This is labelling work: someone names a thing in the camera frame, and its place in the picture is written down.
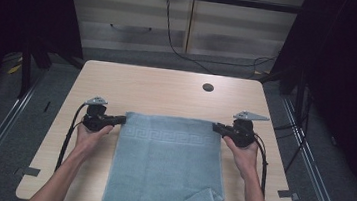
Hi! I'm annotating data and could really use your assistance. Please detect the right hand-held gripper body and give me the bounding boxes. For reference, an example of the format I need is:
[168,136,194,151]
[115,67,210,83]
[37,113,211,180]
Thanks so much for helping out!
[228,109,271,152]

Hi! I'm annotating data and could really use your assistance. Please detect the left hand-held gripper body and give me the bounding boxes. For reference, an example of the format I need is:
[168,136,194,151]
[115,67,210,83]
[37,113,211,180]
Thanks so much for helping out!
[81,95,116,135]

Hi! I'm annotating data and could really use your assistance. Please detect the light blue towel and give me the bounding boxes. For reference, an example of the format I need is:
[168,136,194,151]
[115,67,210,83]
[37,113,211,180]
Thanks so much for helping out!
[102,109,234,201]

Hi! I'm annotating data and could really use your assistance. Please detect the person's left hand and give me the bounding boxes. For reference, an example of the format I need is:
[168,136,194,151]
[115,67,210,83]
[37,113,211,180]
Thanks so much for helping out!
[73,121,115,162]

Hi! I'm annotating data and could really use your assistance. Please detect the person's right hand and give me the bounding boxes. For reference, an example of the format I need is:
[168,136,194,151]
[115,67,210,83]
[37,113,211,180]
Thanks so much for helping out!
[218,135,261,181]

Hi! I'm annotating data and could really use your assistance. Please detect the grey tape strip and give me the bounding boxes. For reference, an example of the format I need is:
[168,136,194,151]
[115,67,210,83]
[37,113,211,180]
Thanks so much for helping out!
[276,188,301,201]
[13,165,42,178]

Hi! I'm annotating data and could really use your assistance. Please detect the black metal stand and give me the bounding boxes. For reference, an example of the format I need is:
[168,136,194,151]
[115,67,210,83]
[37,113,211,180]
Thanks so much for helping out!
[16,39,37,101]

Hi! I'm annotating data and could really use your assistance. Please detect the black curtain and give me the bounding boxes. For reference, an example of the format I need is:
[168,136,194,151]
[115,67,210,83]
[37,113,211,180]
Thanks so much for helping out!
[0,0,90,134]
[254,0,357,201]

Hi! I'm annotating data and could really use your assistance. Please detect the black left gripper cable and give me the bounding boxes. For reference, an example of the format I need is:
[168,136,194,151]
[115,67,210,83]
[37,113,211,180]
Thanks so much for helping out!
[53,100,89,176]

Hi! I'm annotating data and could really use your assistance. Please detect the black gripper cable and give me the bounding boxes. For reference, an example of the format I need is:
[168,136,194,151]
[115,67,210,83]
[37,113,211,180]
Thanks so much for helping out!
[53,100,89,176]
[246,132,272,198]

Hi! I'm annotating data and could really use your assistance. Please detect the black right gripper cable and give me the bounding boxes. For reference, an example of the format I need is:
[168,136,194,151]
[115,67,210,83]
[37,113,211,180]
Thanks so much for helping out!
[246,132,272,198]

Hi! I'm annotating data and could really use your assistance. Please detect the black floor cables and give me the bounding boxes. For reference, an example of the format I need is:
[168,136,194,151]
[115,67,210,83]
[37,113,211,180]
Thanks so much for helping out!
[269,84,315,175]

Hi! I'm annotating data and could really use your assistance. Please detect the long black wall cable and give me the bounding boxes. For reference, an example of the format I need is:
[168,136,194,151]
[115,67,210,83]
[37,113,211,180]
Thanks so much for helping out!
[157,0,284,82]

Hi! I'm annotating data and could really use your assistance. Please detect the dark cabinet handle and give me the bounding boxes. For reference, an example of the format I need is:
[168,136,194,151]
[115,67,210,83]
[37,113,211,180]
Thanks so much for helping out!
[109,22,153,34]

